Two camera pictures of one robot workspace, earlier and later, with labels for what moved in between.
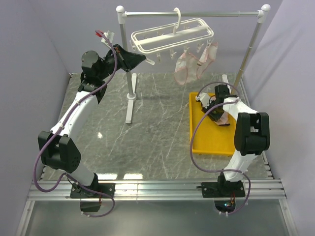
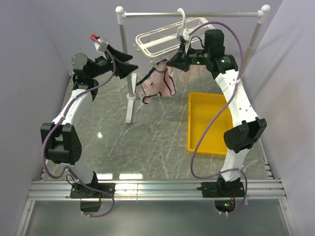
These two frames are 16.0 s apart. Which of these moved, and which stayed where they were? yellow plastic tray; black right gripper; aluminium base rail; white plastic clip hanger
Moved: white plastic clip hanger; black right gripper
Stayed: aluminium base rail; yellow plastic tray
